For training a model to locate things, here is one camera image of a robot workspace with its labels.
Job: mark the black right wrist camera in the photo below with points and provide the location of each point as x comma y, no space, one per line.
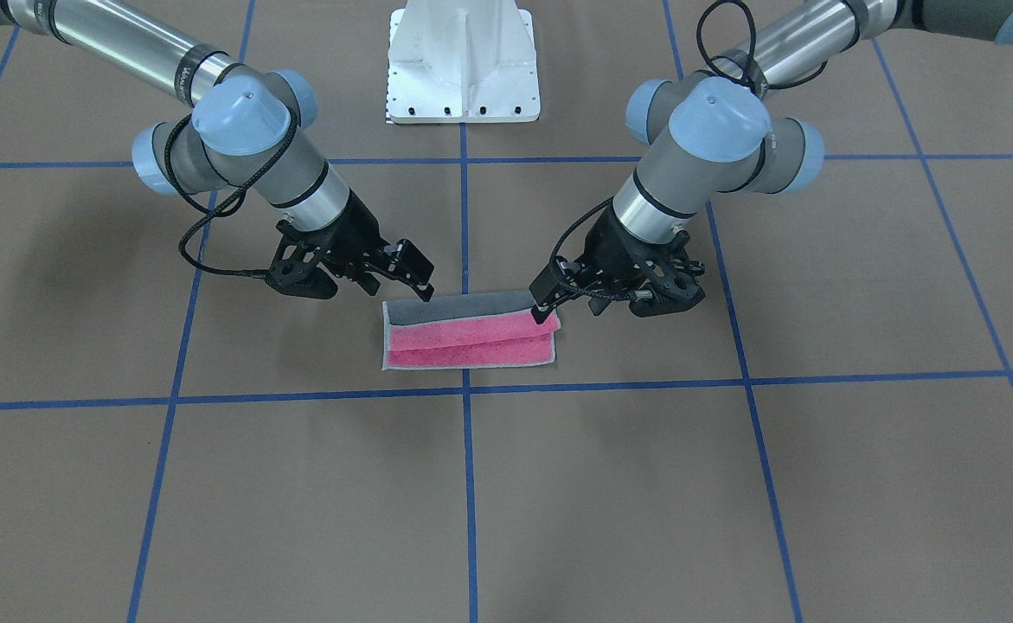
295,269

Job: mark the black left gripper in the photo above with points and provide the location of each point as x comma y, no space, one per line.
612,244

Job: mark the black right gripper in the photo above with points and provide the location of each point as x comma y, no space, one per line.
353,227

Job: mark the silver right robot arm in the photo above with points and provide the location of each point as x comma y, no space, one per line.
245,133

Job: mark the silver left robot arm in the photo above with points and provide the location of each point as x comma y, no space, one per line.
711,133

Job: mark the pink towel with white edge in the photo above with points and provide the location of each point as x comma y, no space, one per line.
468,331

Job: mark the white pedestal column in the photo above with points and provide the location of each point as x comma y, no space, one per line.
462,62

